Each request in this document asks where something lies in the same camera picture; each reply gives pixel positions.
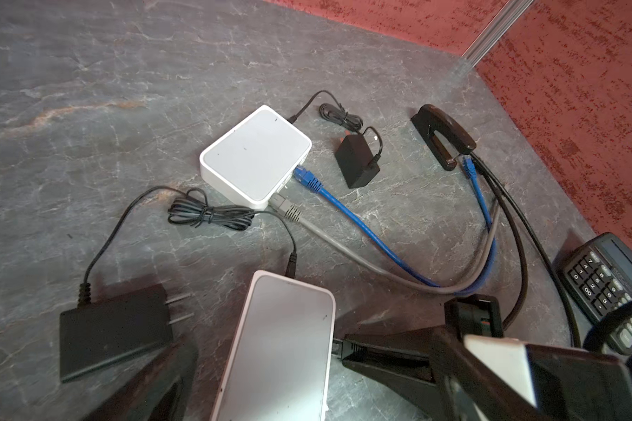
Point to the white switch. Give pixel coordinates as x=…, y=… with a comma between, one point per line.
x=255, y=159
x=279, y=363

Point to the black power adapter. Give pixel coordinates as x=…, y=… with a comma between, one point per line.
x=97, y=335
x=360, y=149

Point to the black stapler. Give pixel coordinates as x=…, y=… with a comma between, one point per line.
x=431, y=123

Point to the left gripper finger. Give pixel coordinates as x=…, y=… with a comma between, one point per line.
x=160, y=391

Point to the black calculator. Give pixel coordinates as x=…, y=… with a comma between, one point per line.
x=598, y=276

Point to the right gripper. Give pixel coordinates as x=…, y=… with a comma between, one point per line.
x=478, y=374

